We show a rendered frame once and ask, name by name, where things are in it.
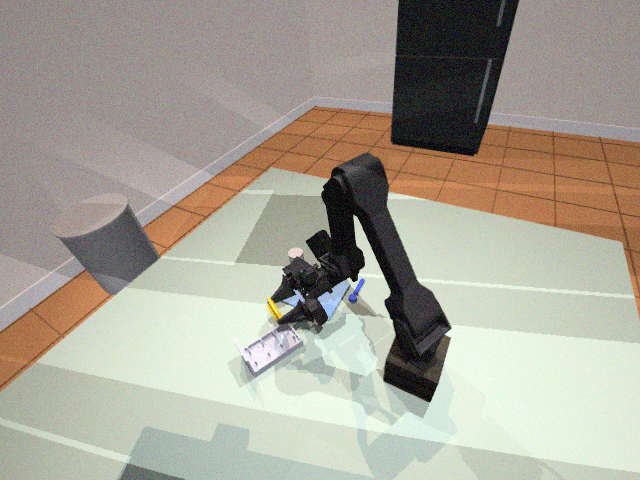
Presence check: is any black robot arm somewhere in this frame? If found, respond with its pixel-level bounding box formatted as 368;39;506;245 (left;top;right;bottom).
288;152;452;371

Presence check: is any yellow plate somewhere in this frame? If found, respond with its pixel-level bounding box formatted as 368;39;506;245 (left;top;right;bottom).
267;297;282;322

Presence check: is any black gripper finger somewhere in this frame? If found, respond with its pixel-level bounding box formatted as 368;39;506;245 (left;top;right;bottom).
277;299;314;325
271;274;296;304

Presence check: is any light blue flat mat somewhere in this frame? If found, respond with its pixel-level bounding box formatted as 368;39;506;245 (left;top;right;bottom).
282;281;350;321

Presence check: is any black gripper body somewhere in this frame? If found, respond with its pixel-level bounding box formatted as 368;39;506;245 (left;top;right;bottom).
282;265;335;326

